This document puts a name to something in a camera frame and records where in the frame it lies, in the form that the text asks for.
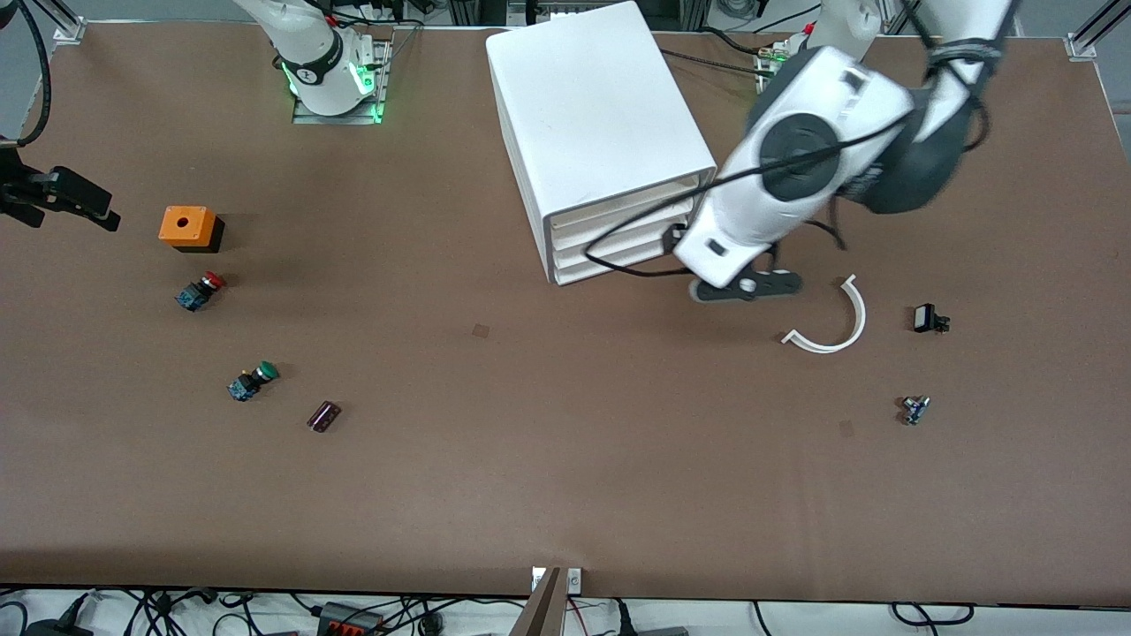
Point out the white curved plastic part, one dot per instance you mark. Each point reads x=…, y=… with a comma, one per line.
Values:
x=853, y=322

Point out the black power strip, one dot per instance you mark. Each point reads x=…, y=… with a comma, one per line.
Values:
x=349, y=620

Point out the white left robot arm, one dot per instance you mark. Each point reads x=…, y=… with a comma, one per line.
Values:
x=733, y=221

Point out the small white bracket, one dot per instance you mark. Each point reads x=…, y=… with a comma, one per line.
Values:
x=537, y=579
x=574, y=580

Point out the small blue silver component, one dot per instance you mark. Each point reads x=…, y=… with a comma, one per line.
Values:
x=914, y=410

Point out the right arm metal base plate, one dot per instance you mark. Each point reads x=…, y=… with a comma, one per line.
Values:
x=382, y=79

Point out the small black electrical component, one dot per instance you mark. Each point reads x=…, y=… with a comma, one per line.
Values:
x=925, y=318

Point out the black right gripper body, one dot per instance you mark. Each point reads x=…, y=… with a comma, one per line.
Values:
x=25, y=194

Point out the red push button switch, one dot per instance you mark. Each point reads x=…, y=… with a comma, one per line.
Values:
x=200, y=291

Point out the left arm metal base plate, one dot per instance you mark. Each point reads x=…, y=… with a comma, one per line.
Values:
x=765, y=79

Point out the green push button switch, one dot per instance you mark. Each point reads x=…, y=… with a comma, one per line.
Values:
x=252, y=382

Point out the white plastic drawer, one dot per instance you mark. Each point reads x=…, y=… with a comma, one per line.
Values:
x=618, y=210
x=618, y=227
x=629, y=241
x=629, y=258

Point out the aluminium frame profile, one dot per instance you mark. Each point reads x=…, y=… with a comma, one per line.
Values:
x=66, y=22
x=1091, y=35

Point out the orange button enclosure box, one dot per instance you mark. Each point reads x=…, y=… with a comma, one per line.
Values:
x=184, y=225

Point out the white drawer cabinet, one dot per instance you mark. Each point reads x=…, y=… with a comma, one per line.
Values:
x=592, y=97

